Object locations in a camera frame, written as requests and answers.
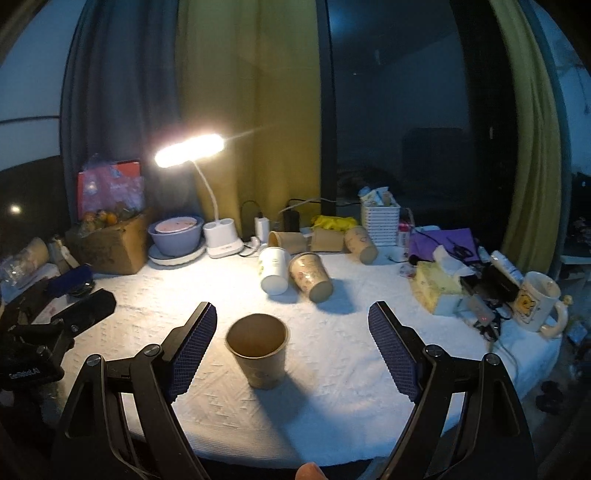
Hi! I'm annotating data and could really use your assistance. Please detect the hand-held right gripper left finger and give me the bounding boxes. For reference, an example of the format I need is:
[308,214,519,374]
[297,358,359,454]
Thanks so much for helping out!
[51,302,218,480]

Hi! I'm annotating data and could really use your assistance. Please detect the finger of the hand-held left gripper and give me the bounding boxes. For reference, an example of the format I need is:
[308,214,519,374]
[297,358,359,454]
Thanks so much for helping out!
[46,290,117,329]

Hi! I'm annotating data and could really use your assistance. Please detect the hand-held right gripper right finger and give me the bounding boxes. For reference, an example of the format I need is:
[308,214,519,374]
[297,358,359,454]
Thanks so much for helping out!
[368,301,539,480]

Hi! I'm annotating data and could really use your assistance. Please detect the plain brown paper cup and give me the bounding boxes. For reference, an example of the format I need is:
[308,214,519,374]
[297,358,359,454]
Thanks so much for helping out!
[225,313,290,390]

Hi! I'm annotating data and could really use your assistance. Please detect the brown printed paper cup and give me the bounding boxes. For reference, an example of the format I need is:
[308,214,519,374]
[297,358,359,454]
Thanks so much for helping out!
[288,252,334,304]

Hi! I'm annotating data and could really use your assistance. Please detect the white paper cup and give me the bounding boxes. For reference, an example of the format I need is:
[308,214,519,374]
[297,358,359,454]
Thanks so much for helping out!
[259,246,289,296]

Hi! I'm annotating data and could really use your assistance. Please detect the brown paper cup face print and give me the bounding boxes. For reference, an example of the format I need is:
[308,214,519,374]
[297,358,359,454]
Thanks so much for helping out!
[344,226,379,265]

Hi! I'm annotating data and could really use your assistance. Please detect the dark blue cloth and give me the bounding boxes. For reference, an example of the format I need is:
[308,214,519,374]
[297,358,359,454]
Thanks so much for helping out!
[46,265,95,298]

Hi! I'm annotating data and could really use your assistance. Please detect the white tablecloth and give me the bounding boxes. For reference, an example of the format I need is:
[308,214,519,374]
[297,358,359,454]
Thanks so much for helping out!
[58,249,561,467]

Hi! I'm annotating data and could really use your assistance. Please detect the cardboard box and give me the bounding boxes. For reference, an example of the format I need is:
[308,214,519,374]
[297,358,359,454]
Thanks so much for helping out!
[65,215,155,275]

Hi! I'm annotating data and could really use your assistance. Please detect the clear plastic bag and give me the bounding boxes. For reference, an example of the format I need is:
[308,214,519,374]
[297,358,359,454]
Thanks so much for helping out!
[0,237,51,289]

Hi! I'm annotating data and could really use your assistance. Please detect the yellow tissue box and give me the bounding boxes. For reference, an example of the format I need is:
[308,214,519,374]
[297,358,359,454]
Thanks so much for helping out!
[410,244,476,317]

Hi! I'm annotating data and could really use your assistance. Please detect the white plate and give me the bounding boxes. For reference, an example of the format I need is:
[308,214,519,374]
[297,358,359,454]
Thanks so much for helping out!
[148,240,207,267]

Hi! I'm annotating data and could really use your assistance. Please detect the oranges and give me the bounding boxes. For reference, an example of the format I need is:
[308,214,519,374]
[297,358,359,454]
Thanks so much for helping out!
[83,210,125,227]

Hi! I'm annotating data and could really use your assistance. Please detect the black device red light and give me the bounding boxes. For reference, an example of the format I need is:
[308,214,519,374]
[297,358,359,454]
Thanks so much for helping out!
[462,295,502,333]

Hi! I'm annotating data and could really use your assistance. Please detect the purple bowl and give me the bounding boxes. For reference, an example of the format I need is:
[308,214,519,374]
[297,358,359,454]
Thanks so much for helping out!
[148,215,205,257]

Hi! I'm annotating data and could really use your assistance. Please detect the white desk lamp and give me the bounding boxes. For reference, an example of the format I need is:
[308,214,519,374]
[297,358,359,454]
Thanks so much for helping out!
[154,133,243,259]

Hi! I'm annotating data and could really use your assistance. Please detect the pink plate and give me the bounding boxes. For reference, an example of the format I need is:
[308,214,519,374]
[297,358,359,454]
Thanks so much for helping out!
[154,218,197,234]

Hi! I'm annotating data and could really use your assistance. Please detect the red gift box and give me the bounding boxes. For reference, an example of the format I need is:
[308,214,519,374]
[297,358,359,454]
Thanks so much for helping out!
[76,159,146,220]

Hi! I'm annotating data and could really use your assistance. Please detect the black pouch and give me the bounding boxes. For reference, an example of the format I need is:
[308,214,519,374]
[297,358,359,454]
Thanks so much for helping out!
[480,265,522,301]

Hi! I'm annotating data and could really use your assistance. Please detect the white slatted basket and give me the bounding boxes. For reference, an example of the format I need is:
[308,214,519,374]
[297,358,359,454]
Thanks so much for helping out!
[360,203,400,245]

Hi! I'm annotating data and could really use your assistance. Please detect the yellow cloth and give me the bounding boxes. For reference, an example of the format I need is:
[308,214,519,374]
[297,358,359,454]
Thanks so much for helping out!
[311,215,360,233]

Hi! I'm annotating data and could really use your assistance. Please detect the white plastic packet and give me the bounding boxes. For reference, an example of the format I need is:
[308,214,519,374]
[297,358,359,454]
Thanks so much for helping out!
[489,250,525,282]

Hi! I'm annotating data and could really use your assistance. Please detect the white mug yellow print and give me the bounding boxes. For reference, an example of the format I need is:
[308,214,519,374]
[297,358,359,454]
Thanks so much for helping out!
[512,271,573,337]

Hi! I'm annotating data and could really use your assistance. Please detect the snack packets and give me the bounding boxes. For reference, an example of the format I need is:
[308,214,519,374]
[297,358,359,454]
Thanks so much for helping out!
[359,186,398,208]

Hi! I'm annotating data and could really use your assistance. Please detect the dark blue curtain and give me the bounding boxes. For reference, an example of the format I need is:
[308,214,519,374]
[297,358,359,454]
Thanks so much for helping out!
[60,0,185,222]

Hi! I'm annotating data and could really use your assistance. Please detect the yellow curtain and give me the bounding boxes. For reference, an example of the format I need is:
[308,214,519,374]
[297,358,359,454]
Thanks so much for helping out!
[178,0,324,232]
[489,0,564,278]

